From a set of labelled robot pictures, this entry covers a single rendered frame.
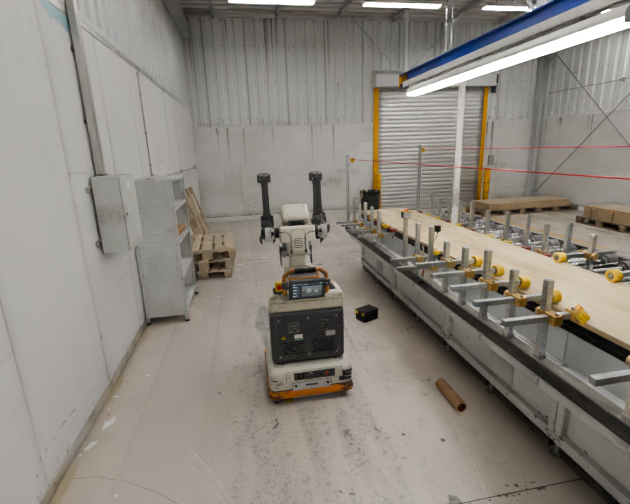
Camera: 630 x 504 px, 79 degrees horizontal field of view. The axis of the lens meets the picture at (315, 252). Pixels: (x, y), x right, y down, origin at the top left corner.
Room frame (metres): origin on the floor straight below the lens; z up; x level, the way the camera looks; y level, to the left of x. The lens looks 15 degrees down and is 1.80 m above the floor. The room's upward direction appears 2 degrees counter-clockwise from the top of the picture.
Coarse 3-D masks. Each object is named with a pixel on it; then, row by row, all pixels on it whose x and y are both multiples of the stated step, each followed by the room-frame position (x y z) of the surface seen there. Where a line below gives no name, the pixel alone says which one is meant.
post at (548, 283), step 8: (544, 280) 1.81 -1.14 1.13; (552, 280) 1.79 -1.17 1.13; (544, 288) 1.81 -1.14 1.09; (552, 288) 1.79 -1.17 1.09; (544, 296) 1.80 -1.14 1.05; (552, 296) 1.79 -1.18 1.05; (544, 304) 1.79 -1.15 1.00; (544, 328) 1.79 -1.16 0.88; (536, 336) 1.82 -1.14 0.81; (544, 336) 1.79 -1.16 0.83; (536, 344) 1.81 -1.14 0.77; (544, 344) 1.79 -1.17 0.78; (536, 352) 1.81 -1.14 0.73; (544, 352) 1.79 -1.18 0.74
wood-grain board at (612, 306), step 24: (384, 216) 5.08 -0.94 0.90; (456, 240) 3.61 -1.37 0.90; (480, 240) 3.58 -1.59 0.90; (504, 264) 2.80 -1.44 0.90; (528, 264) 2.78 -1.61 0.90; (552, 264) 2.76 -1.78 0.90; (528, 288) 2.28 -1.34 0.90; (576, 288) 2.26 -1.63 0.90; (600, 288) 2.24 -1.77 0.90; (624, 288) 2.23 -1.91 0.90; (600, 312) 1.90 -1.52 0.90; (624, 312) 1.89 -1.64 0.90; (624, 336) 1.63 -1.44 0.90
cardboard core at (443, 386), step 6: (438, 384) 2.54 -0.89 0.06; (444, 384) 2.50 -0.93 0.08; (444, 390) 2.45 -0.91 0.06; (450, 390) 2.42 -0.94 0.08; (450, 396) 2.38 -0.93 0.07; (456, 396) 2.35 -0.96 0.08; (450, 402) 2.36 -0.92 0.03; (456, 402) 2.30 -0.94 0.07; (462, 402) 2.29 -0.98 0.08; (456, 408) 2.28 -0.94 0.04; (462, 408) 2.31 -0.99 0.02
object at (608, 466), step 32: (384, 288) 4.70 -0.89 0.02; (448, 320) 3.08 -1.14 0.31; (480, 352) 2.66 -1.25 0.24; (576, 352) 1.82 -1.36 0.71; (608, 352) 1.65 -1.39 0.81; (512, 384) 2.29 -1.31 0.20; (544, 416) 2.00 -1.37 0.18; (576, 416) 1.79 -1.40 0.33; (576, 448) 1.75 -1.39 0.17; (608, 448) 1.60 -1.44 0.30; (608, 480) 1.54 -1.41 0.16
